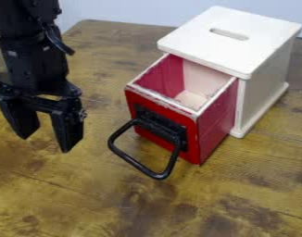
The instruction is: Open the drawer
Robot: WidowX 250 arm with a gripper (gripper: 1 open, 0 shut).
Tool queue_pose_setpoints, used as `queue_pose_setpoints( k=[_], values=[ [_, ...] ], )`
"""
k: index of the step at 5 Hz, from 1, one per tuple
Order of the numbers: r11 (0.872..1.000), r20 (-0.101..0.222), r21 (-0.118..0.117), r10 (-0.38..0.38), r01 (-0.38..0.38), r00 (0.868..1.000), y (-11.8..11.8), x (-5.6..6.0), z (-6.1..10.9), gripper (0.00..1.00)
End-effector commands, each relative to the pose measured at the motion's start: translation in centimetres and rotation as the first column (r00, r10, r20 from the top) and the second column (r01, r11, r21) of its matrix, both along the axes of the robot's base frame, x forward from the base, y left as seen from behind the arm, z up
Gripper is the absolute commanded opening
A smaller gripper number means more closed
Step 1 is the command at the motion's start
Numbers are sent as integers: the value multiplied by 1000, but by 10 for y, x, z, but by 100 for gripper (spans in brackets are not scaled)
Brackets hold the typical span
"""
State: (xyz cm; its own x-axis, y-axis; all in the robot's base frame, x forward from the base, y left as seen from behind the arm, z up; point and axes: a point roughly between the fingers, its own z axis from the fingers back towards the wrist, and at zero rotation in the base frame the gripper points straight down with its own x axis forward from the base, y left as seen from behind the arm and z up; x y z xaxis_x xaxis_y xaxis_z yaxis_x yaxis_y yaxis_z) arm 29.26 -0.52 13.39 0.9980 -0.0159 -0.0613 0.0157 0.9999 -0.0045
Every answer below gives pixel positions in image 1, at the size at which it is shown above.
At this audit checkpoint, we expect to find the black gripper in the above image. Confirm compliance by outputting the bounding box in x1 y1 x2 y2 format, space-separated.
0 31 86 153

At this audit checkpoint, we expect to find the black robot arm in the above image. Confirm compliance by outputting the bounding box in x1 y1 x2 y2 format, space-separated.
0 0 85 153

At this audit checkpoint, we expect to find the red wooden drawer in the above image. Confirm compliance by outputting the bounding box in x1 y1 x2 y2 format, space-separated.
125 54 239 165

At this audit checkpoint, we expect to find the white wooden box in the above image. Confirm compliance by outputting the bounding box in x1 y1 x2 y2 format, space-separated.
157 6 302 138

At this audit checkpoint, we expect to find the black metal drawer handle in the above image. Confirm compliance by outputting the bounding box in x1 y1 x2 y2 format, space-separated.
106 105 189 181

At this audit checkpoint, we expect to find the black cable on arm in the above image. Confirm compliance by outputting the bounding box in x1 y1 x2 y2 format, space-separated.
41 22 76 56

